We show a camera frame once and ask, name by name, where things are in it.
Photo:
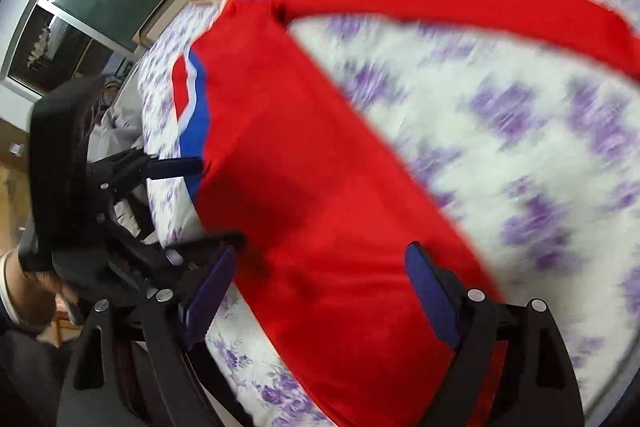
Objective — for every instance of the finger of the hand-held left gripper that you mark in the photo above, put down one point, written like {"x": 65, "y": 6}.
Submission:
{"x": 200, "y": 244}
{"x": 175, "y": 168}

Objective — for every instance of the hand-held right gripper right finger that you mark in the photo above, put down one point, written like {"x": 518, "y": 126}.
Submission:
{"x": 431, "y": 297}

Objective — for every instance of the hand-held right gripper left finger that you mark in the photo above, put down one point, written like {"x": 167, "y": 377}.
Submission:
{"x": 210, "y": 289}

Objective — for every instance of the red pants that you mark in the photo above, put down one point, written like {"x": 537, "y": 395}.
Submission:
{"x": 300, "y": 182}

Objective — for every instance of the person's left forearm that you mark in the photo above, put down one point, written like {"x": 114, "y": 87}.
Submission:
{"x": 20, "y": 367}

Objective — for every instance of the person's left hand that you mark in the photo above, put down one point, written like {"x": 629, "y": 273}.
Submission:
{"x": 32, "y": 302}

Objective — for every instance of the grey cloth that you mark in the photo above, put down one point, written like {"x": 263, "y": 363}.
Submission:
{"x": 120, "y": 122}

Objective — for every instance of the purple floral bed sheet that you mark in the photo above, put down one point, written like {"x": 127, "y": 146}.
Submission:
{"x": 475, "y": 147}

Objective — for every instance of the beige ledge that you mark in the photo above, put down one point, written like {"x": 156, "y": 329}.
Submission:
{"x": 165, "y": 12}

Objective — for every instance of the white wall socket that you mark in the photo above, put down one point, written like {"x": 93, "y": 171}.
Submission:
{"x": 16, "y": 149}

